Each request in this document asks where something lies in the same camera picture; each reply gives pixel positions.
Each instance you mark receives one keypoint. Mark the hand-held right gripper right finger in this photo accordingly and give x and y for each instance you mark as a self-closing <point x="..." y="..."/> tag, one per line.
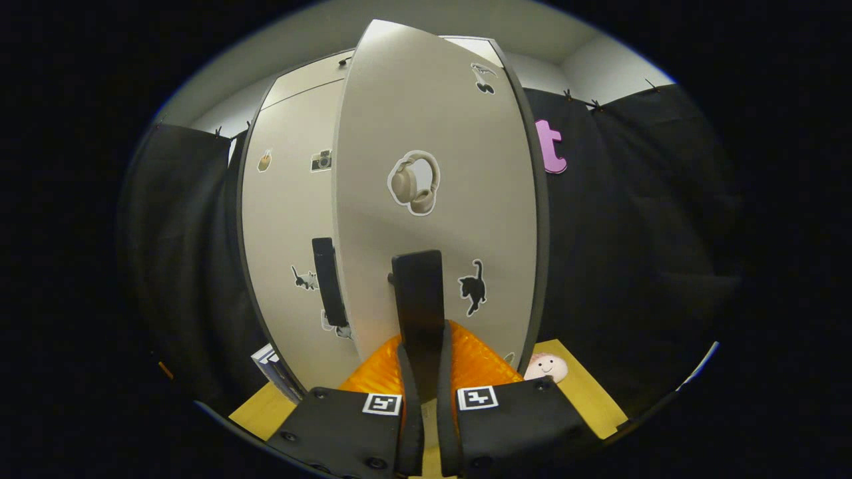
<point x="519" y="426"/>

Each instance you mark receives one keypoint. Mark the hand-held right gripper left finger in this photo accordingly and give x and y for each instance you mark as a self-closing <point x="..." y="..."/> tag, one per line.
<point x="346" y="426"/>

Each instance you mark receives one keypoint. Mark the beige double-door shoe cabinet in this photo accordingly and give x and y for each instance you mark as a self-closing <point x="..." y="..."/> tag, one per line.
<point x="543" y="233"/>

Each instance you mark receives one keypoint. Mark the beige cabinet door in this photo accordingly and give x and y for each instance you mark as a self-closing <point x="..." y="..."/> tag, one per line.
<point x="286" y="213"/>
<point x="413" y="100"/>

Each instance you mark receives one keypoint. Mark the beige cabinet drawer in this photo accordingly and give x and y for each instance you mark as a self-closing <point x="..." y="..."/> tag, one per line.
<point x="299" y="83"/>

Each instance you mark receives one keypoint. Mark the pink smiling plush toy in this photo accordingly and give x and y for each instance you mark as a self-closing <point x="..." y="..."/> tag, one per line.
<point x="546" y="367"/>

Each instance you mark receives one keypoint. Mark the dark grey small box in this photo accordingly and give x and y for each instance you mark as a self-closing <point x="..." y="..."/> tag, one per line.
<point x="287" y="384"/>

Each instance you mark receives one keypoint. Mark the black backdrop cloth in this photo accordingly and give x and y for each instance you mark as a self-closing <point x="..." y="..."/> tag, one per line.
<point x="632" y="233"/>

